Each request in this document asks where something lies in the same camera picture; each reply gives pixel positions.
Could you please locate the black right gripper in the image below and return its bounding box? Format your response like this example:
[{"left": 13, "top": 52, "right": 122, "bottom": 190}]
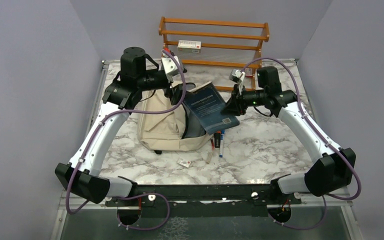
[{"left": 221, "top": 83, "right": 268, "bottom": 116}]

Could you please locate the blue-grey book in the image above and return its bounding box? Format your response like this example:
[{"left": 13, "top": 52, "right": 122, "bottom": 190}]
[{"left": 183, "top": 81, "right": 240, "bottom": 135}]

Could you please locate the beige canvas backpack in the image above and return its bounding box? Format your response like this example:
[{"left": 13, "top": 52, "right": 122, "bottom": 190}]
[{"left": 137, "top": 104, "right": 211, "bottom": 154}]

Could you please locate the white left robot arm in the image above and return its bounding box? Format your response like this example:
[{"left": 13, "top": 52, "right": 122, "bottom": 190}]
[{"left": 54, "top": 46, "right": 170, "bottom": 206}]

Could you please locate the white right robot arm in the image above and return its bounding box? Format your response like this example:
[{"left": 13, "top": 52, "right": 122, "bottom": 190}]
[{"left": 222, "top": 66, "right": 356, "bottom": 204}]

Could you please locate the blue whiteboard marker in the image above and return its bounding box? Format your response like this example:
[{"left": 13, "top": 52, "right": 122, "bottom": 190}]
[{"left": 219, "top": 130, "right": 225, "bottom": 158}]

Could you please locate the small red box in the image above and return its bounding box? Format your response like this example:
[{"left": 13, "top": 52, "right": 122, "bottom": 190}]
[{"left": 245, "top": 68, "right": 255, "bottom": 78}]

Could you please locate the orange highlighter marker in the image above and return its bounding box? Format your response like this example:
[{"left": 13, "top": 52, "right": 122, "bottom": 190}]
[{"left": 213, "top": 131, "right": 222, "bottom": 149}]

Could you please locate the red pen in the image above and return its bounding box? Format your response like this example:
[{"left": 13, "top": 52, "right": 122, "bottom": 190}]
[{"left": 210, "top": 138, "right": 215, "bottom": 151}]

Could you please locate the white and grey box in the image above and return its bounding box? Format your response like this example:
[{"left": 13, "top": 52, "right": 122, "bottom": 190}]
[{"left": 177, "top": 40, "right": 202, "bottom": 54}]

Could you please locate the orange wooden shelf rack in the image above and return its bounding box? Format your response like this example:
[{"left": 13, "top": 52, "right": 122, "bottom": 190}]
[{"left": 158, "top": 16, "right": 271, "bottom": 92}]

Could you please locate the small white eraser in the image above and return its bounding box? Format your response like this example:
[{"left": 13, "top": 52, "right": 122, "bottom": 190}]
[{"left": 177, "top": 158, "right": 192, "bottom": 168}]

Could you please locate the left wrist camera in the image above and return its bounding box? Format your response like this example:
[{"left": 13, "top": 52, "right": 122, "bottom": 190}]
[{"left": 161, "top": 48, "right": 184, "bottom": 83}]

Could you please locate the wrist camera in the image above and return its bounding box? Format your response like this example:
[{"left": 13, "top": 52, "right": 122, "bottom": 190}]
[
  {"left": 228, "top": 69, "right": 246, "bottom": 95},
  {"left": 161, "top": 48, "right": 184, "bottom": 83}
]

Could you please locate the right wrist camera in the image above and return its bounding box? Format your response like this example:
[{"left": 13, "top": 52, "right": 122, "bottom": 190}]
[{"left": 228, "top": 69, "right": 246, "bottom": 95}]

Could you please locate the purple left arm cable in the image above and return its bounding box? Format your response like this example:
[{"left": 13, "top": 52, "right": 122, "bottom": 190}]
[{"left": 65, "top": 48, "right": 188, "bottom": 231}]

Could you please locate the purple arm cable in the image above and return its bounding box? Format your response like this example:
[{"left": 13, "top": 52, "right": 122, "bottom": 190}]
[
  {"left": 241, "top": 56, "right": 362, "bottom": 230},
  {"left": 65, "top": 48, "right": 188, "bottom": 231}
]

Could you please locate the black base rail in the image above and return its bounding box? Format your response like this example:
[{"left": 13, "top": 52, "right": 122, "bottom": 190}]
[{"left": 105, "top": 184, "right": 301, "bottom": 218}]

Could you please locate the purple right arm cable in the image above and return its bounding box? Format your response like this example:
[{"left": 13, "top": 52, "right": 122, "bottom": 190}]
[{"left": 241, "top": 56, "right": 362, "bottom": 230}]

